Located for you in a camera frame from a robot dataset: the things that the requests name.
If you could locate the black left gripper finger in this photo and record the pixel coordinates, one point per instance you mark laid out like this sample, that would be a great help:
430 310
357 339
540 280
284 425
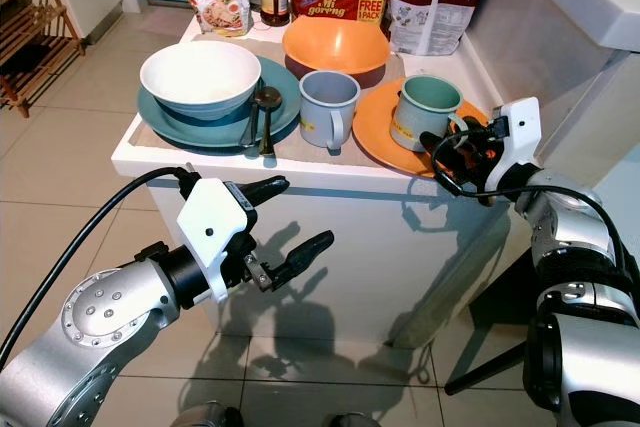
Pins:
270 187
308 251

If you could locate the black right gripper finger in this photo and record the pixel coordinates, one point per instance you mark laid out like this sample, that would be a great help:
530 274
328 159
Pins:
462 185
448 149

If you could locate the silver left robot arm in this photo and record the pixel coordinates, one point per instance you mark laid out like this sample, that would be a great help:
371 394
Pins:
108 325

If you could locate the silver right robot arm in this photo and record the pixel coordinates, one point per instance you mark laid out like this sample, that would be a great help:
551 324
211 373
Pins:
585 277

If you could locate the teal mug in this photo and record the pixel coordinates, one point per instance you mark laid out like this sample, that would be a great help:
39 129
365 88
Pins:
422 115

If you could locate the metal fork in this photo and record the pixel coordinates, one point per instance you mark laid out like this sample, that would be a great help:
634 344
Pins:
250 135

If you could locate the orange plate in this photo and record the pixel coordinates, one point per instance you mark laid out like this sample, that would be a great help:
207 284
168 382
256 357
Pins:
375 132

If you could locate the white table cabinet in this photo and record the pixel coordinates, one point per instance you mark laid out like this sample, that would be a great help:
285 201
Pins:
390 247

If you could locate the metal spoon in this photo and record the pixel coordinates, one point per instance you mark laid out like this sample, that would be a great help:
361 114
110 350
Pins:
268 99

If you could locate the grey-blue mug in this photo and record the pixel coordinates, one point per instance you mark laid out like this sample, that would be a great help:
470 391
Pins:
326 112

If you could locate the teal plate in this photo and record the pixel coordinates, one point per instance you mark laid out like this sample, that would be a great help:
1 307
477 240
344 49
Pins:
190 131

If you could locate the brown bowl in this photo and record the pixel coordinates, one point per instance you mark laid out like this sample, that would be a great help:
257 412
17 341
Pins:
305 69

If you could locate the white bowl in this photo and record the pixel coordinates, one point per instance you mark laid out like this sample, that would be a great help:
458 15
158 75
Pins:
200 75

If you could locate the red and white food bag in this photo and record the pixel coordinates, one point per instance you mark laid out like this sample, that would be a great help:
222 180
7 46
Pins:
430 7

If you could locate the robot left leg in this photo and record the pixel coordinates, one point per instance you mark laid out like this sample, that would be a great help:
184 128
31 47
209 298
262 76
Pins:
208 415

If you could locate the orange bowl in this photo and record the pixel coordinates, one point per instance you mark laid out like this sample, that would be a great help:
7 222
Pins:
338 40

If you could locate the wooden shelf rack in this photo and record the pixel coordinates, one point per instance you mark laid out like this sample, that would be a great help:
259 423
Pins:
25 37

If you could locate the black furniture leg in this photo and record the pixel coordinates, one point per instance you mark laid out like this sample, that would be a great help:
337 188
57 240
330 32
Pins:
485 372

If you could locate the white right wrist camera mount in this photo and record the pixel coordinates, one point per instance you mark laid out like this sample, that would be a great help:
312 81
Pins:
522 129

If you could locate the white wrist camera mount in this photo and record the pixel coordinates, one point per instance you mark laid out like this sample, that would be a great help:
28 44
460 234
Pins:
522 129
210 232

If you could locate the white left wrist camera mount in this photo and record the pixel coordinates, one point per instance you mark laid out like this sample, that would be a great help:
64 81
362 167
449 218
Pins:
210 232

